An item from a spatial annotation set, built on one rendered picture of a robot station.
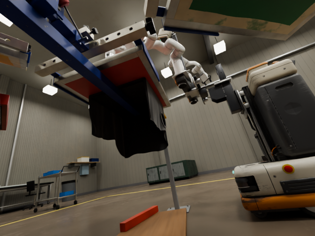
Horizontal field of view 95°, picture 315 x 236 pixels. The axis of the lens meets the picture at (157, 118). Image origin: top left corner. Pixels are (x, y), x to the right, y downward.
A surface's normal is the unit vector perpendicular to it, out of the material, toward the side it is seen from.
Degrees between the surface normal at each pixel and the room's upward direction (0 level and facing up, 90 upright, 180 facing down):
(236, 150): 90
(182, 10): 180
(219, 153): 90
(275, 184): 90
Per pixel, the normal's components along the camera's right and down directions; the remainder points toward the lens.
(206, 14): 0.17, 0.92
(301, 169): -0.45, -0.25
